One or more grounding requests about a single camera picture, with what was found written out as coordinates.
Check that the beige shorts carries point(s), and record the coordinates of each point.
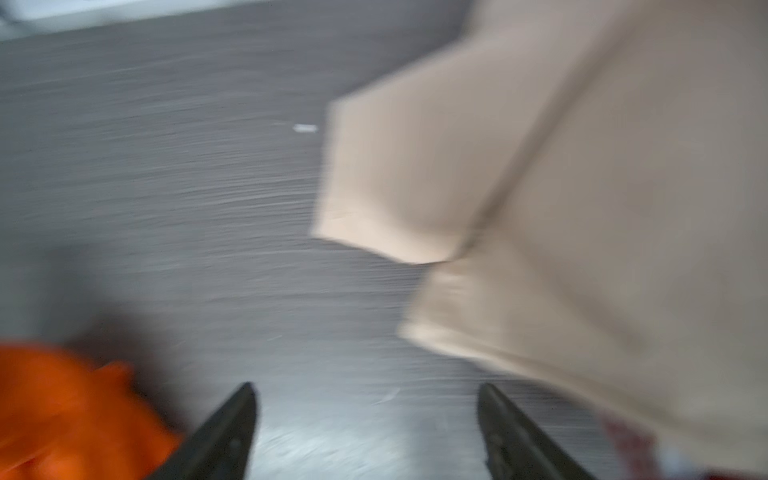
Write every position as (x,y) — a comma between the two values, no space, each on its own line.
(587,183)

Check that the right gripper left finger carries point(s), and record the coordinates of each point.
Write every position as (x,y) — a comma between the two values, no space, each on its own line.
(221,446)

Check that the red shorts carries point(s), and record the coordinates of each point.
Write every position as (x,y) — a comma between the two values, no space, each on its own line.
(630,447)

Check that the orange shorts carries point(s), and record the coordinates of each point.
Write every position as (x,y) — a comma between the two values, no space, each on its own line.
(65,417)

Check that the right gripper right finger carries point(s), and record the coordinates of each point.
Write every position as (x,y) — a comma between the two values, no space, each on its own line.
(516,448)

